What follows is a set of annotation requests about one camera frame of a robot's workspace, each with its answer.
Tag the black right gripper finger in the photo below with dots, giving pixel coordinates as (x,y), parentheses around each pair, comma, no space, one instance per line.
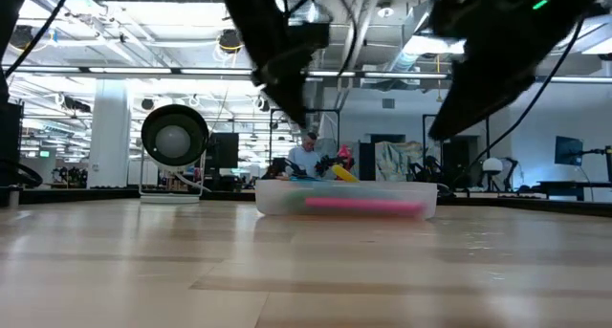
(478,98)

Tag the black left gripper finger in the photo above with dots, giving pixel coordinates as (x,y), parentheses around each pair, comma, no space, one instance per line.
(289,94)

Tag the blue pen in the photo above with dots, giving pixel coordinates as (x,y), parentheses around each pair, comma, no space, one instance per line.
(303,179)

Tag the yellow highlighter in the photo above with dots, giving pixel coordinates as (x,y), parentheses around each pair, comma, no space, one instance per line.
(345,173)

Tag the clear plastic supply box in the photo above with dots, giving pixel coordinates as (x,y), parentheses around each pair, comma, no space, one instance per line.
(346,189)

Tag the pink highlighter pen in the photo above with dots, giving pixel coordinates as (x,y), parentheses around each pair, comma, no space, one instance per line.
(363,204)

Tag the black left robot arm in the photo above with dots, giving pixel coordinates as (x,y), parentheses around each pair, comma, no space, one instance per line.
(7,3)

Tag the person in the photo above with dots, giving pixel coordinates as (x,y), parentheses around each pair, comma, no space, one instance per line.
(301,158)

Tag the white globe lamp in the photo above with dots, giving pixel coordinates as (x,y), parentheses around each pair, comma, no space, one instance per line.
(492,165)

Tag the red background robot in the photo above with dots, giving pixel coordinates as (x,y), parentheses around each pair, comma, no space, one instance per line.
(344,152)

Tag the black background cabinet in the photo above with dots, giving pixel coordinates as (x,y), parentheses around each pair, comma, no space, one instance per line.
(225,151)

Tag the teal patterned cloth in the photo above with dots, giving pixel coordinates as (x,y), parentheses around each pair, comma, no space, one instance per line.
(401,160)

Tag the black background table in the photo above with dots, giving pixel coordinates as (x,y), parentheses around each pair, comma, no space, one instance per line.
(574,189)

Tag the white pillar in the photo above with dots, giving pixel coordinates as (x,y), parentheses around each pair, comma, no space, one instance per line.
(109,137)

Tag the black side panel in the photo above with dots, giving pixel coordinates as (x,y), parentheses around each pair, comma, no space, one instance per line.
(10,141)

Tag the black background rig frame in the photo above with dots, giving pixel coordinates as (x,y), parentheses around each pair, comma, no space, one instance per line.
(325,111)

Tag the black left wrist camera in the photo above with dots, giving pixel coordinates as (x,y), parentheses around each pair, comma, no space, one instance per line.
(315,35)

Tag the dark wall monitor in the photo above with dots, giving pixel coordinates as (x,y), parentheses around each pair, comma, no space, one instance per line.
(569,151)

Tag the black aluminium table frame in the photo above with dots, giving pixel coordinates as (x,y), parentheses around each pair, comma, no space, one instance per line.
(526,204)

